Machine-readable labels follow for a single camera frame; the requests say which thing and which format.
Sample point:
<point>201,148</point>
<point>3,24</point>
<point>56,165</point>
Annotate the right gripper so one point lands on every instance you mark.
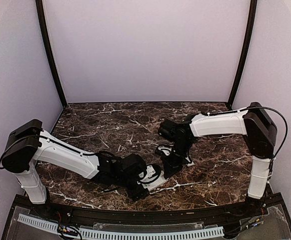
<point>169,165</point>

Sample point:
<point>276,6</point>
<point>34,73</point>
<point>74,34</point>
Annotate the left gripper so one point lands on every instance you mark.
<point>139,194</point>

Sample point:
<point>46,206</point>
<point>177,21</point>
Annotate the white remote control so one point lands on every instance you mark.
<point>157,183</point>

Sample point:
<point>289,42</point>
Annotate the white battery cover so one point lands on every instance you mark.
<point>189,164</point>

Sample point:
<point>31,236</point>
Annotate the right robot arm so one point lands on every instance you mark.
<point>263,129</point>

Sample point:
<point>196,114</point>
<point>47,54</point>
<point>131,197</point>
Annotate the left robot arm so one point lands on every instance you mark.
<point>30,143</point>

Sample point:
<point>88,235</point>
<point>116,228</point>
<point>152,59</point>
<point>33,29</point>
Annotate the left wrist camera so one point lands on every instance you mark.
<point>152,173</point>

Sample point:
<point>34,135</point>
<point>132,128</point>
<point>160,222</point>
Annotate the white slotted cable duct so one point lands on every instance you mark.
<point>93,234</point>

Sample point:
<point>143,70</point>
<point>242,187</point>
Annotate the black front rail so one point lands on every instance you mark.
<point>88,216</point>

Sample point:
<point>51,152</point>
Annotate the left black frame post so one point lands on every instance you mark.
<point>49,52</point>

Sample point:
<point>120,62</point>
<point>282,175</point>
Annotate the black frame post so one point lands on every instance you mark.
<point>49,52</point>
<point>244,53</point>

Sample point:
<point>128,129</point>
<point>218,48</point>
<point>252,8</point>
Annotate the right black frame post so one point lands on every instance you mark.
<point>244,53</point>

